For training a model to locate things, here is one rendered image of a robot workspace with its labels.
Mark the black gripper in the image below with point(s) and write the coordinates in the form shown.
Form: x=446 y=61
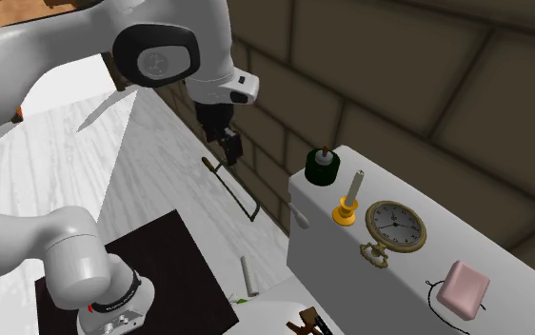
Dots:
x=212 y=118

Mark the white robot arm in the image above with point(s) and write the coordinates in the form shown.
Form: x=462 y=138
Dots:
x=40 y=60

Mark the black hacksaw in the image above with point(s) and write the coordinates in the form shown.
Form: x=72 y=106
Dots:
x=237 y=197

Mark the dark green candle jar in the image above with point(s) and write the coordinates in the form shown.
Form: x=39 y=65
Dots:
x=322 y=174

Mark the dark robot stand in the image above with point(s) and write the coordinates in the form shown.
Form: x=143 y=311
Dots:
x=174 y=269

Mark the white cylinder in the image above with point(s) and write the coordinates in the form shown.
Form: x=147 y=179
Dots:
x=250 y=276

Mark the white candle in yellow holder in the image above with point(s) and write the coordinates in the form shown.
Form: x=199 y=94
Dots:
x=347 y=213

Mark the small green and white object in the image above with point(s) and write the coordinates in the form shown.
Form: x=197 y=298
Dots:
x=240 y=301

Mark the white toilet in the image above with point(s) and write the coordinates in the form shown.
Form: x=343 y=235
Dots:
x=332 y=278

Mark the gold pocket watch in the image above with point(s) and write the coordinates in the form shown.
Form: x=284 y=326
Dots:
x=396 y=226

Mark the brown and black tool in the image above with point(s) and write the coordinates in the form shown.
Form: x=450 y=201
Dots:
x=308 y=322

